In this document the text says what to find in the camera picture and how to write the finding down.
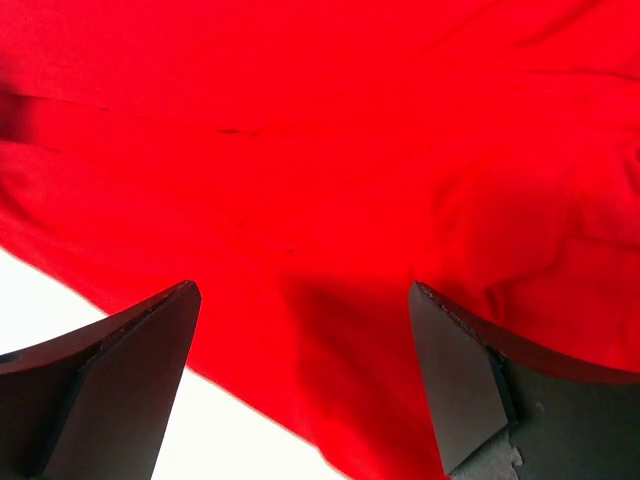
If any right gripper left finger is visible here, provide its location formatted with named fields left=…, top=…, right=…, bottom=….
left=1, top=281, right=201, bottom=480

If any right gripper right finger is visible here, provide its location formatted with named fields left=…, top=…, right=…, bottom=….
left=409, top=283, right=639, bottom=480

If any red t shirt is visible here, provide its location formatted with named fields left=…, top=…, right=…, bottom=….
left=1, top=1, right=639, bottom=479

